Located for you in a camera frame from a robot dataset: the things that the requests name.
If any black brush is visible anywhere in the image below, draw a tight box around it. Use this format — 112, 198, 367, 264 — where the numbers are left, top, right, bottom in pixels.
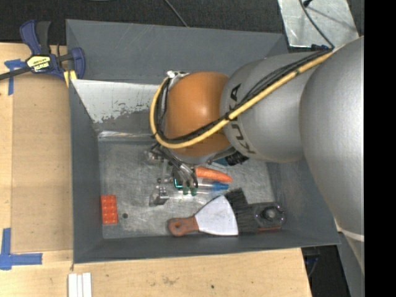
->
223, 187, 287, 235

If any clear pen with blue cap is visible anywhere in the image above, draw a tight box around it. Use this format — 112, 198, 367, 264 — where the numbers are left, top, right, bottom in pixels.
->
197, 180, 230, 194

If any grey metal bin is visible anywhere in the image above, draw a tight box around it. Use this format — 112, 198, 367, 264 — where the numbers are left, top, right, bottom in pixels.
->
65, 19, 342, 264

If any pale wood board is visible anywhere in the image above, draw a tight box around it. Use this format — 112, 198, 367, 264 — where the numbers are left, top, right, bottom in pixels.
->
11, 45, 75, 254

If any white scraper with red-brown handle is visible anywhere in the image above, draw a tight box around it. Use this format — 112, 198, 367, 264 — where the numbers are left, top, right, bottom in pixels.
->
167, 195, 239, 238

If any orange toy brick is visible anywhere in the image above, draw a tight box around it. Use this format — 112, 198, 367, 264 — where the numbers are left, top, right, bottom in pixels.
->
100, 194, 119, 226

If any orange toy carrot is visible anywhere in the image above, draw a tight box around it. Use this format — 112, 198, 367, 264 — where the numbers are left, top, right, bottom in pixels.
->
194, 165, 233, 184

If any black cylinder on white bracket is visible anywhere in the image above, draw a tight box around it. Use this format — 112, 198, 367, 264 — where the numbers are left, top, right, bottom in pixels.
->
213, 151, 249, 167

